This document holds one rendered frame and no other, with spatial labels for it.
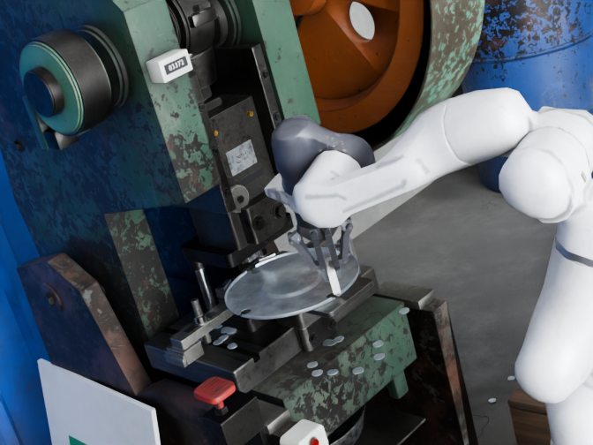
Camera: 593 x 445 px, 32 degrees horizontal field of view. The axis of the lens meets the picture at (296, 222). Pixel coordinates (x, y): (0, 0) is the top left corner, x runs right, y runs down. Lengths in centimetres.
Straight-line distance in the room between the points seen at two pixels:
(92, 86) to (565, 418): 98
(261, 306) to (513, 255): 183
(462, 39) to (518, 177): 68
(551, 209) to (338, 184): 36
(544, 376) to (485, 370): 153
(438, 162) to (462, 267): 217
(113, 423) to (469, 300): 153
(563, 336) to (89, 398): 124
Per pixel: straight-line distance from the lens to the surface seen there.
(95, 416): 249
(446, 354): 230
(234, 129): 205
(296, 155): 177
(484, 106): 156
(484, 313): 344
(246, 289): 217
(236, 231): 208
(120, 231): 222
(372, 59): 224
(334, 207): 168
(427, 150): 160
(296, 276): 215
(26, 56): 192
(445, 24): 204
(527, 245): 383
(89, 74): 184
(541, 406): 236
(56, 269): 233
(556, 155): 150
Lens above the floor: 170
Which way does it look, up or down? 22 degrees down
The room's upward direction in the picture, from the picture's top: 16 degrees counter-clockwise
